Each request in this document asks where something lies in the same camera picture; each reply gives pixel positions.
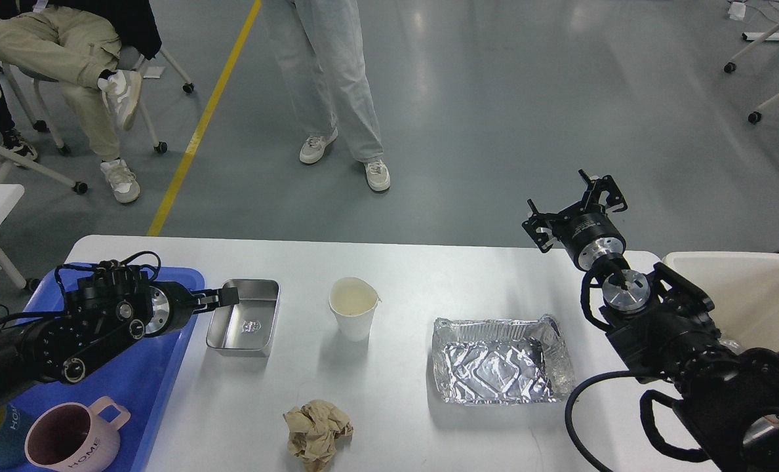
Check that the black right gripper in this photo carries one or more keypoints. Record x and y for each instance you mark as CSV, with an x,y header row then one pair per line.
x,y
588,236

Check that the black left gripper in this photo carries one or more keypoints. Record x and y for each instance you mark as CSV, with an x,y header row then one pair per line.
x,y
173,304

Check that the stainless steel rectangular container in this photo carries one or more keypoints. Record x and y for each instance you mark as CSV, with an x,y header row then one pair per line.
x,y
247,328

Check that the pink mug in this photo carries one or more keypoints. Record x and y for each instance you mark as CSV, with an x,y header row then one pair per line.
x,y
76,437

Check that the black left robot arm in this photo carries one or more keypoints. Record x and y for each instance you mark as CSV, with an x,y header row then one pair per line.
x,y
108,307

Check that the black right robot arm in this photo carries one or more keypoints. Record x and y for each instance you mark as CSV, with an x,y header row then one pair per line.
x,y
659,324

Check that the white paper cup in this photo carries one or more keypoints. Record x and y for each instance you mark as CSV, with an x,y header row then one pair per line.
x,y
353,302

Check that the crumpled brown paper ball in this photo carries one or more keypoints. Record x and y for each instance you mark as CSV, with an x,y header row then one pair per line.
x,y
314,429

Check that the aluminium foil tray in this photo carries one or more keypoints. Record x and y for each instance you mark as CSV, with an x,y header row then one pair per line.
x,y
501,362

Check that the white plastic bin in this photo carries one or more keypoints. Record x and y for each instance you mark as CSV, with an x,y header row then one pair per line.
x,y
744,288

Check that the crumpled foil in bin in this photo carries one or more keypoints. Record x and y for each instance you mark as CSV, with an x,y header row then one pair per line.
x,y
732,345

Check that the seated person khaki trousers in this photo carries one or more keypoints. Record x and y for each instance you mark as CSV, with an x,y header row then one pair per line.
x,y
78,44

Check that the standing person grey jeans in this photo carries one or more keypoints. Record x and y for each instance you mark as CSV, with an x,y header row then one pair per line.
x,y
318,46

